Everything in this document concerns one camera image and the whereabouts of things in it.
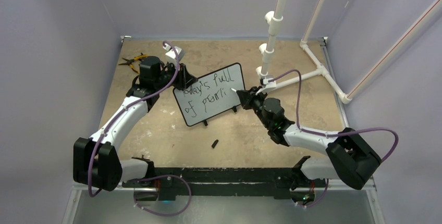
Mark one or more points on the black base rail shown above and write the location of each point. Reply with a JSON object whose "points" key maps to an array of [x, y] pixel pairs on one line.
{"points": [[269, 182]]}

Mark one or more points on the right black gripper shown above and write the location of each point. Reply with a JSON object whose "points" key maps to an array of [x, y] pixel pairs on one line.
{"points": [[247, 97]]}

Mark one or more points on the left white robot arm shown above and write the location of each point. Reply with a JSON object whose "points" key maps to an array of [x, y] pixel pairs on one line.
{"points": [[95, 159]]}

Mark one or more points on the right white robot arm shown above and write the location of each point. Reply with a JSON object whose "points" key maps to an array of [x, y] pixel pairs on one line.
{"points": [[289, 133]]}

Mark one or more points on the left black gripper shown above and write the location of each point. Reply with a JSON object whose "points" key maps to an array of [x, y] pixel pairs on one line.
{"points": [[184, 79]]}

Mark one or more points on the black framed whiteboard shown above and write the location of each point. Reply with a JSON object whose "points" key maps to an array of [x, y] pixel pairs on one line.
{"points": [[210, 95]]}

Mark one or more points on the yellow black pliers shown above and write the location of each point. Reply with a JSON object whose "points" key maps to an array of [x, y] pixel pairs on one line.
{"points": [[129, 62]]}

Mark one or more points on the aluminium extrusion frame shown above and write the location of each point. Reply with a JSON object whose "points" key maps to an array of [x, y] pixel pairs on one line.
{"points": [[355, 162]]}

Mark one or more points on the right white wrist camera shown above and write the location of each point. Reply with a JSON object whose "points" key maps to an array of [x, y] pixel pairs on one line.
{"points": [[267, 85]]}

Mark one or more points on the black marker cap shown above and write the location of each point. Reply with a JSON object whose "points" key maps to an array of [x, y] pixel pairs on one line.
{"points": [[214, 143]]}

